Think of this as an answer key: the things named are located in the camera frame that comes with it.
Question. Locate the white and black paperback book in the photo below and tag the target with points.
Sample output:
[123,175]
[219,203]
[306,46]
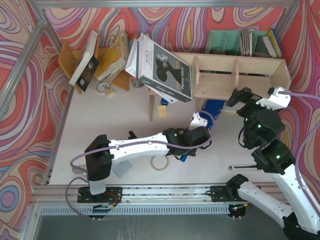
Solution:
[86,63]

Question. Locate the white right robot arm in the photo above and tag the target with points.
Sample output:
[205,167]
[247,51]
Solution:
[299,218]

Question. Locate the large Twins story book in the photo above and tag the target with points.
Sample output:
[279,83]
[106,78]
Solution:
[160,70]

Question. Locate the small grey stapler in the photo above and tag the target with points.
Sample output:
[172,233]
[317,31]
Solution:
[78,171]

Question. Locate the stack of yellow books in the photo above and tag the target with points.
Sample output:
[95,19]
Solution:
[114,60]

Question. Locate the yellow sticky note pad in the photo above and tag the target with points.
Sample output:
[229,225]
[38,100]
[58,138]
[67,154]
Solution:
[162,111]

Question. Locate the blue microfiber duster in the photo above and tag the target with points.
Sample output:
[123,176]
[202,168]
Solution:
[214,107]

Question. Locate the small blue sharpener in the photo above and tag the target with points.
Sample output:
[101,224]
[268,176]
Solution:
[164,102]

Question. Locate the teal desk file organizer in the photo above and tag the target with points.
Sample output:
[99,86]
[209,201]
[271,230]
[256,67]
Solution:
[230,42]

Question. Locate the pen cup with pens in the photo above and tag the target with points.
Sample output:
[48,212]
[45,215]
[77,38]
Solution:
[135,83]

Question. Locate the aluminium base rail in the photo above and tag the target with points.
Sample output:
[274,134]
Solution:
[191,193]

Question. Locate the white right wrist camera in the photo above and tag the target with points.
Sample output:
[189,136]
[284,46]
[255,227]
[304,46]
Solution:
[278,99]

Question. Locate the gold binder clip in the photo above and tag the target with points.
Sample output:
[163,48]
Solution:
[109,91]

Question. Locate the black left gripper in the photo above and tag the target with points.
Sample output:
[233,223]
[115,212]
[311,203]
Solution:
[191,152]

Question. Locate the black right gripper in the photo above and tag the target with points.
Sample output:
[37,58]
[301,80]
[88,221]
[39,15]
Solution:
[242,95]

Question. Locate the light wooden bookshelf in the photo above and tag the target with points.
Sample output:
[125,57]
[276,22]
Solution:
[216,76]

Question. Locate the blue and yellow book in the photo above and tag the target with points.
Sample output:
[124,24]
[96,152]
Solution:
[273,41]

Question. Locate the beige masking tape roll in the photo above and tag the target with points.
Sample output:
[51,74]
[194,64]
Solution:
[159,163]

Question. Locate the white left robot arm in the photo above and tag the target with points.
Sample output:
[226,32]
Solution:
[102,153]

